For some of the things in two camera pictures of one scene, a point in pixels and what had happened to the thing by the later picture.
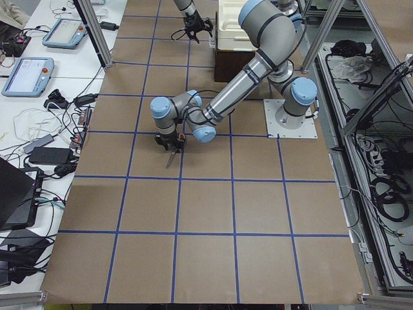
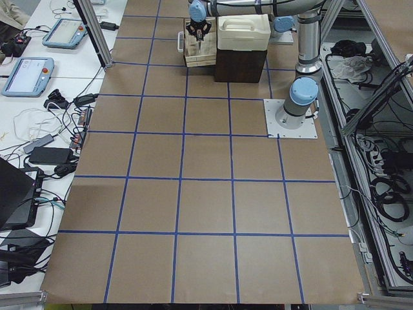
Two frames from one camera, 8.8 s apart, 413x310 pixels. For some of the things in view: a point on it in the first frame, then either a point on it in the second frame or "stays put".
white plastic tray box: x=231 y=35 stays put
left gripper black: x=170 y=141 → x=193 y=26
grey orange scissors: x=179 y=148 → x=199 y=39
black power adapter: x=55 y=155 stays put
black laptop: x=20 y=192 stays put
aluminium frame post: x=90 y=18 stays put
